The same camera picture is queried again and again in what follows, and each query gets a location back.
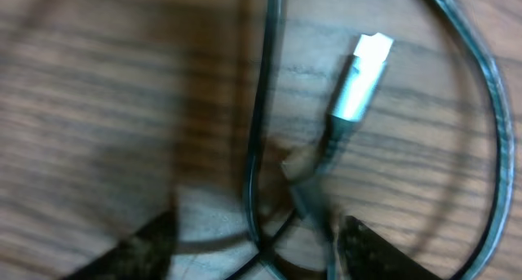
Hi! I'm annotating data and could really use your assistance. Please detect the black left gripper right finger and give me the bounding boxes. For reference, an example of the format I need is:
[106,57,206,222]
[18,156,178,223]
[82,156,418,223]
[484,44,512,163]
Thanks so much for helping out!
[337,216,441,280]

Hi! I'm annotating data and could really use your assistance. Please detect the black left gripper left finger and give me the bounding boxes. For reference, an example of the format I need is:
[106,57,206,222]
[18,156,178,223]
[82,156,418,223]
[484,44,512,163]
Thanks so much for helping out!
[64,211,177,280]

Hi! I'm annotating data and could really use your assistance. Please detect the black USB cable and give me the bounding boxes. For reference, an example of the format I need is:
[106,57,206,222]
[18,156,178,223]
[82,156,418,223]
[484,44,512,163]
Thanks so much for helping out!
[219,0,517,280]
[281,31,396,280]

